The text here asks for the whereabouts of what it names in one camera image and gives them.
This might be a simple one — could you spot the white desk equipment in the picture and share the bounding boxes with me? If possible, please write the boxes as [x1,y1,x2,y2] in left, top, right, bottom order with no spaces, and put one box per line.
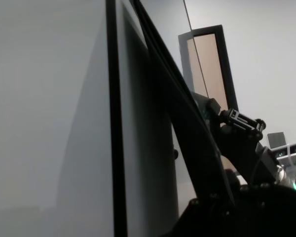
[276,141,296,192]

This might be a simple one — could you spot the black robot poster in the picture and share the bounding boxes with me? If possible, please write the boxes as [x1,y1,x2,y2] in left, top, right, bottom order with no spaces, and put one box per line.
[129,0,236,208]

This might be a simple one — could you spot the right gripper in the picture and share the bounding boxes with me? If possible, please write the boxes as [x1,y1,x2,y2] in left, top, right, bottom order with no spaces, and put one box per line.
[205,98,277,185]

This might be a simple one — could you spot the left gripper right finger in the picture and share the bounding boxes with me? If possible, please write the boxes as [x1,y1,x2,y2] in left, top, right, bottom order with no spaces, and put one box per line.
[228,184,271,213]

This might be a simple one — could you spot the black framed brown door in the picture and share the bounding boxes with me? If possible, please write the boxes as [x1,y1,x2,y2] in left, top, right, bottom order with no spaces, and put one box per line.
[178,24,239,112]

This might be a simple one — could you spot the black tape frame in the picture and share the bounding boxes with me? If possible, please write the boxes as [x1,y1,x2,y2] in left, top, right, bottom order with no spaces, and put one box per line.
[105,0,128,237]

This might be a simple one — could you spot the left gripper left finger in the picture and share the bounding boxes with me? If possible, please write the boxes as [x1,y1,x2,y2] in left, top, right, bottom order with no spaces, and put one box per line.
[185,191,228,219]

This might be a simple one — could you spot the grey computer monitor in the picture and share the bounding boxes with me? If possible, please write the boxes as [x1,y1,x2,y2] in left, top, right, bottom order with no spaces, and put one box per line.
[267,131,286,150]

